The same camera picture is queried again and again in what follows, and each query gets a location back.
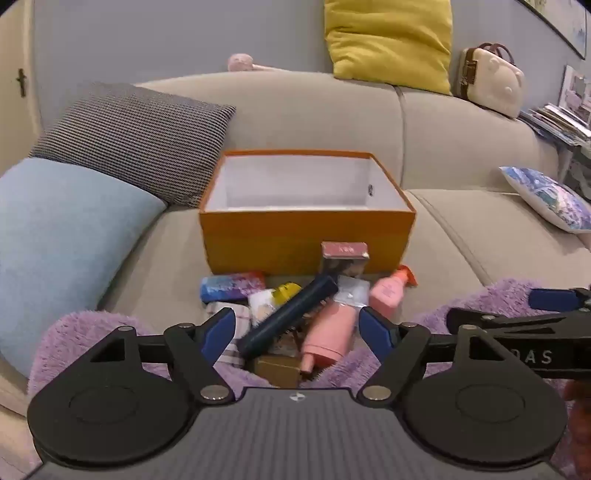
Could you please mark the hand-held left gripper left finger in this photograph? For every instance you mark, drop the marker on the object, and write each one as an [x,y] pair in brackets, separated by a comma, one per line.
[218,330]

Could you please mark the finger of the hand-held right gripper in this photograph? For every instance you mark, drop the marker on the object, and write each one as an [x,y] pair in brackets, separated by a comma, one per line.
[551,299]
[517,321]

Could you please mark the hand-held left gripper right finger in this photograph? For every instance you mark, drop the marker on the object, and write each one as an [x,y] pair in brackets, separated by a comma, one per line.
[375,330]

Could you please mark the plaid case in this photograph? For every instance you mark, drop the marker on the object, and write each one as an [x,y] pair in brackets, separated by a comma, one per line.
[231,355]

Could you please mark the pink spray bottle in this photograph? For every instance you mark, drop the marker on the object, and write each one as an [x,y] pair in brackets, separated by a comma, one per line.
[388,290]

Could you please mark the large pink bottle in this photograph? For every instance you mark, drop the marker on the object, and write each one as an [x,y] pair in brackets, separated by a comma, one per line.
[330,337]

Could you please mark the white lotion tube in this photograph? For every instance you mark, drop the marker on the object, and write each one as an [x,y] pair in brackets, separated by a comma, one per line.
[263,307]

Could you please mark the dark shampoo bottle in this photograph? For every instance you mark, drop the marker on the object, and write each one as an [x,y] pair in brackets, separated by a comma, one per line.
[286,321]

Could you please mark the dark speckled slim box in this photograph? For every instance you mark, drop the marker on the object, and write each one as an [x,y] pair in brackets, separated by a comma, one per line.
[344,263]

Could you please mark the yellow small object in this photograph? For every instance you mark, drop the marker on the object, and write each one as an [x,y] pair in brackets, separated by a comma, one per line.
[286,290]

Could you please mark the orange cardboard box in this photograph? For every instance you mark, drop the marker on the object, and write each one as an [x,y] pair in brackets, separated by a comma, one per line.
[277,249]

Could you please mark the clear plastic packet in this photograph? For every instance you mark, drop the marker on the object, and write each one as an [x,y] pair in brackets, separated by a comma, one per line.
[353,290]

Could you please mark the blue printed packet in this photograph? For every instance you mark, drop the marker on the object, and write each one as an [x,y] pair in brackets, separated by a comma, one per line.
[231,286]

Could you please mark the small brown cardboard box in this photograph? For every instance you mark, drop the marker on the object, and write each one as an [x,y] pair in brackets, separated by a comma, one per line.
[277,369]

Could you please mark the blue printed pillow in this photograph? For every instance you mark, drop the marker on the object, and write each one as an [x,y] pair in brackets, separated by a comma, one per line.
[549,196]

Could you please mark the white side table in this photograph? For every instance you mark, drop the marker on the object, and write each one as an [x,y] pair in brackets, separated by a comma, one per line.
[577,161]

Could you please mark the purple fluffy blanket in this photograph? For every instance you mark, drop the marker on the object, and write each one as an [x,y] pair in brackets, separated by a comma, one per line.
[69,332]

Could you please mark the light blue pillow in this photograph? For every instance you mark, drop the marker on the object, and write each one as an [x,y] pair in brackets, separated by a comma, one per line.
[60,254]

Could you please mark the stack of books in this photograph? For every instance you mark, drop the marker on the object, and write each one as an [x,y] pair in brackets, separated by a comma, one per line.
[558,122]

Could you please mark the upright printed picture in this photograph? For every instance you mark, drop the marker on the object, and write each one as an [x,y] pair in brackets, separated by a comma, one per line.
[577,92]

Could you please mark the houndstooth pillow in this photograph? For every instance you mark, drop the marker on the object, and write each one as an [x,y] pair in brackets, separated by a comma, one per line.
[129,138]

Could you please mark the cream mini suitcase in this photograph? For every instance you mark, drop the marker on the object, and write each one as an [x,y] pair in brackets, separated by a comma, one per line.
[494,87]

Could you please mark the beige sofa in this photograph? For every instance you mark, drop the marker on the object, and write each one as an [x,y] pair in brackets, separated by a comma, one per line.
[323,115]

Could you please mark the pink ball stick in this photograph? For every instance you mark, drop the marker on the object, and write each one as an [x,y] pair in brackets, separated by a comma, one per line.
[240,62]

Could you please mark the yellow pillow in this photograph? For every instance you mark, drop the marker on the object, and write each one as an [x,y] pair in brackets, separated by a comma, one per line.
[388,41]

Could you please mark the framed wall picture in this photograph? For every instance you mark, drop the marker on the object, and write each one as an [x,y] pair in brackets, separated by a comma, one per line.
[568,27]

